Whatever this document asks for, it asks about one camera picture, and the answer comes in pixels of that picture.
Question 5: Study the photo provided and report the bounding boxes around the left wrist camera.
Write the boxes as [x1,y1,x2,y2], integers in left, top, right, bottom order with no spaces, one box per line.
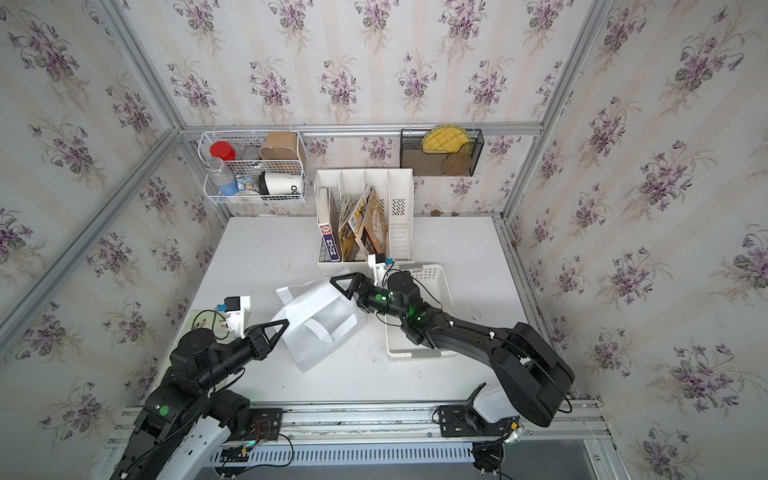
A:
[216,296,251,339]

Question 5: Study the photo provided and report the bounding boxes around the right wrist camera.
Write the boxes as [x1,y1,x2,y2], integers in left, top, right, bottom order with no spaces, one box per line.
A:
[367,254,394,287]

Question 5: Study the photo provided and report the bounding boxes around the yellow book in organizer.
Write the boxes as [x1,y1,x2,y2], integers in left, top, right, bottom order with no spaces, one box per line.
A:
[339,183,374,262]

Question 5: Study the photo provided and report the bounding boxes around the white perforated plastic tray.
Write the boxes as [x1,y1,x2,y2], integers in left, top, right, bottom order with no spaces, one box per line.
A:
[385,264,457,361]

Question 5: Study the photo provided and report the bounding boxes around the white wire wall basket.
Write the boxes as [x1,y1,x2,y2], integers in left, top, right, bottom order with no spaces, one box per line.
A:
[197,130,308,204]

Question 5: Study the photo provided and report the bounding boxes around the colourful history book in organizer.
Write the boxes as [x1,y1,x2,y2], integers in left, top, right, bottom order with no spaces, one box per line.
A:
[357,190,388,255]

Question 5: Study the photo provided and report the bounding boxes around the white insulated delivery bag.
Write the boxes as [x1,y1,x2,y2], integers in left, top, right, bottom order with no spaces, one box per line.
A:
[273,280,367,373]

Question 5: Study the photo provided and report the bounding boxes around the green children's history book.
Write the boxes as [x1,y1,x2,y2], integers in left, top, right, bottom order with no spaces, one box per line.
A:
[152,309,237,388]

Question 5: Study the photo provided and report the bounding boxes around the clear plastic bottle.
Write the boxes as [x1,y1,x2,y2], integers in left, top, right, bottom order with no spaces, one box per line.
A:
[207,157,239,197]

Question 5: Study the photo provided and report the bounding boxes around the black mesh wall basket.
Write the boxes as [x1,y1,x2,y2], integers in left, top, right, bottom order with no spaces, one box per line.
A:
[399,129,485,177]

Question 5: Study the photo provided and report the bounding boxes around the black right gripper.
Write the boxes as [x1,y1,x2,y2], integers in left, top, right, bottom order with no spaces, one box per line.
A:
[329,274,409,323]

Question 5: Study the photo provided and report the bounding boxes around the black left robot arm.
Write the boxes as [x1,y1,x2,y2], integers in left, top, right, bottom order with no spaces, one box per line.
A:
[111,319,289,479]

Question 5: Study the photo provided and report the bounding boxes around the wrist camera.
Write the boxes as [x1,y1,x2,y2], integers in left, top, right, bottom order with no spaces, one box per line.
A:
[367,254,394,287]
[216,296,251,339]

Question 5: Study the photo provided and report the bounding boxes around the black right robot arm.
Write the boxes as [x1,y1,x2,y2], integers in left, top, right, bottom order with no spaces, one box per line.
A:
[330,271,575,427]

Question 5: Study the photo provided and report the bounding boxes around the white black cup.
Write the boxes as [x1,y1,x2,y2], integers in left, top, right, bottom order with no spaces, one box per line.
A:
[258,172,303,196]

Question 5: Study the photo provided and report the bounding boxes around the red lidded jar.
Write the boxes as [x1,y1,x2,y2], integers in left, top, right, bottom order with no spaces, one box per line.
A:
[209,141,237,161]

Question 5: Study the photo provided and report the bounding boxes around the red white thick book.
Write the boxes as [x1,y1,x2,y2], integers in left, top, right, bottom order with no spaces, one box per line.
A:
[316,187,342,262]

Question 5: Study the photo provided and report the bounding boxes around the brown woven round coaster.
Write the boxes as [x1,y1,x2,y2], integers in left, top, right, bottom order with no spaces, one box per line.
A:
[442,152,474,177]

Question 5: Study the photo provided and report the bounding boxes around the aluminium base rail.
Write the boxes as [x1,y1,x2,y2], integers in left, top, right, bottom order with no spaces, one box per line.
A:
[89,398,607,469]

